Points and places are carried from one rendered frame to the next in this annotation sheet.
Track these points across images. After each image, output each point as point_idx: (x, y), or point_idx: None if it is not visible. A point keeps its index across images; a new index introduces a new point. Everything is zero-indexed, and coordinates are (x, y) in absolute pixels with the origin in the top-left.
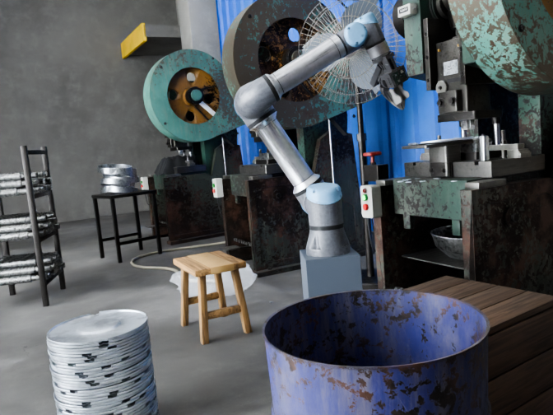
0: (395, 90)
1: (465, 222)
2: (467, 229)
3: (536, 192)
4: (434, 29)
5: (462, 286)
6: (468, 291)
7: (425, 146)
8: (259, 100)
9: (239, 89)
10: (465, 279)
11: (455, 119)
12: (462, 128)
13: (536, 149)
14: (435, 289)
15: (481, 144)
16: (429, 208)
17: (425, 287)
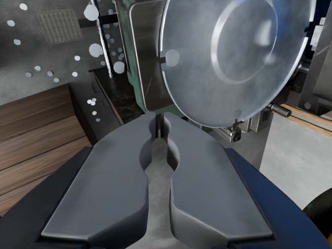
0: (170, 211)
1: (120, 120)
2: (119, 120)
3: None
4: None
5: (68, 149)
6: (65, 161)
7: (144, 107)
8: None
9: None
10: (83, 133)
11: (318, 48)
12: (316, 30)
13: (302, 87)
14: (42, 149)
15: (221, 133)
16: (128, 38)
17: (35, 142)
